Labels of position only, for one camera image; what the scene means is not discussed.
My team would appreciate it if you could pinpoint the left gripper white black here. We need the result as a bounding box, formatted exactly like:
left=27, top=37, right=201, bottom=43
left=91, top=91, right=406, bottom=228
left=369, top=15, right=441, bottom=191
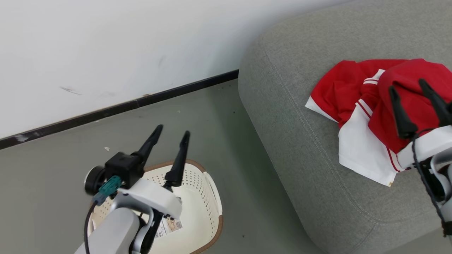
left=84, top=124, right=190, bottom=219

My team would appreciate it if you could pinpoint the grey fabric sofa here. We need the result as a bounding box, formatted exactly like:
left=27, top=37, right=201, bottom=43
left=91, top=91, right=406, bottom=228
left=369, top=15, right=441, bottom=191
left=238, top=0, right=452, bottom=254

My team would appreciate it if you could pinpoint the paper label sticker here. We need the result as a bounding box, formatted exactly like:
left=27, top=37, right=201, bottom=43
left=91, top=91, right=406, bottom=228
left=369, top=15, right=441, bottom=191
left=154, top=218, right=183, bottom=238

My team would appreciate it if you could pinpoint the black cable with teal plug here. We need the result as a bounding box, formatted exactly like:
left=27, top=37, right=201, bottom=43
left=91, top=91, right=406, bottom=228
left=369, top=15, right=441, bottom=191
left=84, top=176, right=122, bottom=254

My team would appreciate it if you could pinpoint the black wall skirting strip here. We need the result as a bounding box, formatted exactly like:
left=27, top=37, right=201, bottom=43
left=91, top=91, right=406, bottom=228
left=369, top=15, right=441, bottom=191
left=0, top=69, right=239, bottom=150

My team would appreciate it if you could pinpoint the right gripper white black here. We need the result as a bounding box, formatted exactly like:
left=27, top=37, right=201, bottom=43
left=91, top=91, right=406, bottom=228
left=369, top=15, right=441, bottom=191
left=388, top=79, right=452, bottom=170

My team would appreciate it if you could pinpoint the cream perforated laundry basket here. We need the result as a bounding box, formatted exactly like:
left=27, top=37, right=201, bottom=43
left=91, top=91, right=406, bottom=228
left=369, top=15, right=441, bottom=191
left=87, top=159, right=224, bottom=254

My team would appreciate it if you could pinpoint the red and white garment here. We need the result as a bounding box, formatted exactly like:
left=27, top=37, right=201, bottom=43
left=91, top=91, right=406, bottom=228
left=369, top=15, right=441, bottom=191
left=305, top=59, right=452, bottom=187

